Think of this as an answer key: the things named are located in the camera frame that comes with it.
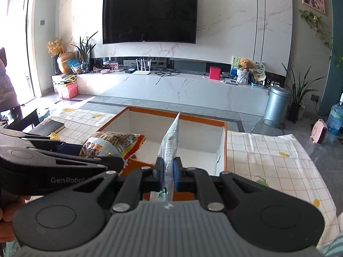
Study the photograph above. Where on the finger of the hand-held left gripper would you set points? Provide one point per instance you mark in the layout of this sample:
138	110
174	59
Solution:
88	162
71	147

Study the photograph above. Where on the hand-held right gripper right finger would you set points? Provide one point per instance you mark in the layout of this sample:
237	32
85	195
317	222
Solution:
176	175

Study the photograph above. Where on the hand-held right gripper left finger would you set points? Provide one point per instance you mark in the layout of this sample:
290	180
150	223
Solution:
159	175

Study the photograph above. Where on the yellow red snack packet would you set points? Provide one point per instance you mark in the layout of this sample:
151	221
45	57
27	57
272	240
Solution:
115	142

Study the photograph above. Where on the clear green-print snack packet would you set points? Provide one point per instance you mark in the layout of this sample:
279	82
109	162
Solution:
170	142

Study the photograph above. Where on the orange-edged cardboard box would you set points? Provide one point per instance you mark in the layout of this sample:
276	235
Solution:
198	139

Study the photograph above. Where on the person's left hand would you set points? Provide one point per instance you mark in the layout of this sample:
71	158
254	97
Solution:
10	208

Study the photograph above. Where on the black notebook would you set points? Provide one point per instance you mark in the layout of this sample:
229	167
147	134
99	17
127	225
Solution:
48	128

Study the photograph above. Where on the black side table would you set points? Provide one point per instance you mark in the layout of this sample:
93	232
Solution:
22	119

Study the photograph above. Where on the pink storage box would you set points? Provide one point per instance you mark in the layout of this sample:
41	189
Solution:
68	91

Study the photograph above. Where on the stack of cardboard and papers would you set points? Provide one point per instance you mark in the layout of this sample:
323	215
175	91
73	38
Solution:
63	79

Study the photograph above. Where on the blue snack bag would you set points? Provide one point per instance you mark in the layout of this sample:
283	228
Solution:
75	65

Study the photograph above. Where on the white marble television cabinet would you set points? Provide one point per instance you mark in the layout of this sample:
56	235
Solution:
187	91

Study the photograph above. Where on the brown gourd vase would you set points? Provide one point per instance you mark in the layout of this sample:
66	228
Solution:
64	61

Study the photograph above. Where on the pink photo box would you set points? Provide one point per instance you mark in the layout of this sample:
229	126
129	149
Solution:
113	65

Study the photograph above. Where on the small black box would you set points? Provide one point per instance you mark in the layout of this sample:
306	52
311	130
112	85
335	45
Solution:
130	71

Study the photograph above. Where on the green plant in glass vase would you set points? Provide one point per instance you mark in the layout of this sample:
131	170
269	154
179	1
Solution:
85	50

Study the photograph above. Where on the dried yellow flowers vase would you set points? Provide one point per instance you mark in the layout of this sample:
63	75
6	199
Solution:
55	46

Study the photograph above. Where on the clear glass chair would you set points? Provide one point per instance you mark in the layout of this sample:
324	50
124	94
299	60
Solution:
268	127

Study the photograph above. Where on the white router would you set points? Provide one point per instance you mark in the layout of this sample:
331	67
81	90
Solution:
142	71

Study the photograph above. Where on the red box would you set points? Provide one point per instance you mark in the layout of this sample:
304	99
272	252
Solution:
214	73

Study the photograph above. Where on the silver trash bin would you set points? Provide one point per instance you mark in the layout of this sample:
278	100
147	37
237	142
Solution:
277	103

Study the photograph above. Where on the brown teddy bear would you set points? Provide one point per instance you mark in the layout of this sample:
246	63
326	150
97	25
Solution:
245	68

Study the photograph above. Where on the round hand fan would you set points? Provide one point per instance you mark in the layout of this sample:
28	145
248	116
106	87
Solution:
259	68

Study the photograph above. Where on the potted long-leaf plant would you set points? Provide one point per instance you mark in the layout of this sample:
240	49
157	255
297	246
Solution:
296	96

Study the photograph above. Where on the pink small heater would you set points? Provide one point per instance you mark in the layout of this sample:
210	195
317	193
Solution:
319	132

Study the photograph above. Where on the black flat-screen television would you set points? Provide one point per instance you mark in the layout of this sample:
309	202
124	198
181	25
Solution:
150	16

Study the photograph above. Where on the blue water bottle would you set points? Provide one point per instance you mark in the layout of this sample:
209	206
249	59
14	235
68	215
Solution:
335	117

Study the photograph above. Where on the hanging vine plant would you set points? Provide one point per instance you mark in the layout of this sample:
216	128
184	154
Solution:
321	29

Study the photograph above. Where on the wall socket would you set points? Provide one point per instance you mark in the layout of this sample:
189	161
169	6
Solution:
315	97

